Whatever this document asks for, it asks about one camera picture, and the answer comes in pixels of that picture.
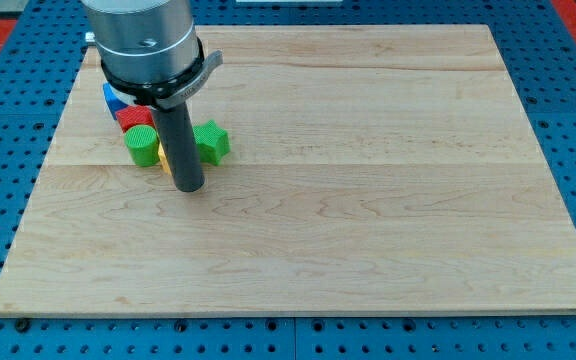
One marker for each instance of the yellow heart block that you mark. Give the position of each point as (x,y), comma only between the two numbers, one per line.
(163,160)

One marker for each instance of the green cylinder block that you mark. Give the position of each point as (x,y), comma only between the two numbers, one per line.
(142,143)

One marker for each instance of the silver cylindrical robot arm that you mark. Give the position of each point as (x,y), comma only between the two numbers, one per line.
(144,41)

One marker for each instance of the green star block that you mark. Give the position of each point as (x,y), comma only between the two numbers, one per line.
(212,142)

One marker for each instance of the wooden board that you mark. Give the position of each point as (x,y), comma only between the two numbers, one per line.
(374,171)

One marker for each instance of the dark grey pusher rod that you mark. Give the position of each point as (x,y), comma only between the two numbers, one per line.
(176,135)

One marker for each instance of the black clamp with grey lever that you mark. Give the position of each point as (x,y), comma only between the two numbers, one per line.
(171,92)

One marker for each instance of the red block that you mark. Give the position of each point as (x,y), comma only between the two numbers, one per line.
(131,116)

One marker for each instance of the blue block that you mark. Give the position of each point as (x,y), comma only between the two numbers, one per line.
(113,103)

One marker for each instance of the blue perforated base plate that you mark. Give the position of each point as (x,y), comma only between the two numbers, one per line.
(41,48)

